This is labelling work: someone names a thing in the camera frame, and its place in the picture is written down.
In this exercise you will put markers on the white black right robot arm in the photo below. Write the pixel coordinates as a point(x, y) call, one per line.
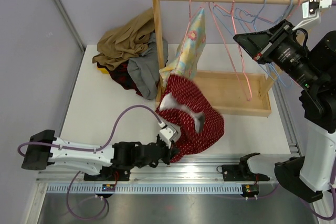
point(314, 70)

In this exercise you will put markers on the blue wire hanger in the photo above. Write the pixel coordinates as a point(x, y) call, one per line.
point(264, 68)
point(246, 19)

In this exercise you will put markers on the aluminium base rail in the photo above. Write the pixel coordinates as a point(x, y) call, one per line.
point(194, 174)

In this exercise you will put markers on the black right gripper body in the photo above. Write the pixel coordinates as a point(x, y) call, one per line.
point(290, 57)

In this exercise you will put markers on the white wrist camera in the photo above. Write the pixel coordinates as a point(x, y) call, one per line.
point(169, 134)
point(311, 13)

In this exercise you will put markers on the pastel floral skirt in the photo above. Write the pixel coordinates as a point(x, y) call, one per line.
point(166, 71)

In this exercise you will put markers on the wooden clothes rack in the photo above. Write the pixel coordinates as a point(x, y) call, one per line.
point(236, 93)

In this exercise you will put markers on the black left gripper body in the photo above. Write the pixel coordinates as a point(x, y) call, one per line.
point(166, 154)

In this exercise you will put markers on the tan brown skirt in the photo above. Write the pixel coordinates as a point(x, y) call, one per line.
point(120, 44)

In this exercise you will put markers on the grey skirt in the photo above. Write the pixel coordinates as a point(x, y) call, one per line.
point(144, 70)

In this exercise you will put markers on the red white polka-dot skirt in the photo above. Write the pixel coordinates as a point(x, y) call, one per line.
point(186, 92)

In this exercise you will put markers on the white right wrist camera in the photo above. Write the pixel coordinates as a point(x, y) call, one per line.
point(311, 13)

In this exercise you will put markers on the yellow plastic tray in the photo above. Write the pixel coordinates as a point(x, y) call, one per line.
point(103, 70)

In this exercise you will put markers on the red black plaid skirt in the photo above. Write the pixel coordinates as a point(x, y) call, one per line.
point(121, 76)

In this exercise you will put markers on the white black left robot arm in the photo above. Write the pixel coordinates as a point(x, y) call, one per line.
point(96, 162)

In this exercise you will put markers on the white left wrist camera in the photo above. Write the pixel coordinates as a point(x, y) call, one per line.
point(169, 134)

